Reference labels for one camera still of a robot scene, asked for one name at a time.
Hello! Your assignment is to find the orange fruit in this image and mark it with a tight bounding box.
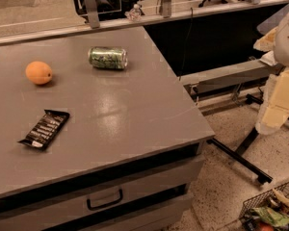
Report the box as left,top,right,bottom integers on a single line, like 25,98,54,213
25,61,52,85

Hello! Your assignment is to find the black snack bar wrapper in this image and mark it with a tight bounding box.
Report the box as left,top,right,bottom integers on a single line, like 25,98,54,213
19,110,70,151

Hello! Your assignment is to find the clear plastic bottle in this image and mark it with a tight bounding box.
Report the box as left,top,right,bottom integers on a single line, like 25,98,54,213
125,4,142,21

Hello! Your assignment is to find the black metal floor stand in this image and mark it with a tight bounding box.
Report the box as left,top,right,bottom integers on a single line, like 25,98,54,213
207,93,289,185

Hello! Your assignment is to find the grey metal rail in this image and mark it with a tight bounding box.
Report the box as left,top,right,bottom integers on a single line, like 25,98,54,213
0,0,289,46

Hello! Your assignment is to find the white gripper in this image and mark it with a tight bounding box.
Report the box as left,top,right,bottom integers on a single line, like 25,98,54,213
253,12,289,135

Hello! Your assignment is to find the green bag in basket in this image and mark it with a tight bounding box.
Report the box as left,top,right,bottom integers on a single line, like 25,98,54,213
250,207,289,228

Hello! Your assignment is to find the black drawer handle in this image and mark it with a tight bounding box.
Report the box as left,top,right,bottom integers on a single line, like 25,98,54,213
86,188,123,211

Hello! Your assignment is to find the green soda can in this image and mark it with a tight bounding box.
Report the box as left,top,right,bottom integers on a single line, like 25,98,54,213
88,47,128,70

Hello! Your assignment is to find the black wire basket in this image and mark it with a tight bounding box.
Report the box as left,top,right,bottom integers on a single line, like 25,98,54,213
239,182,289,231

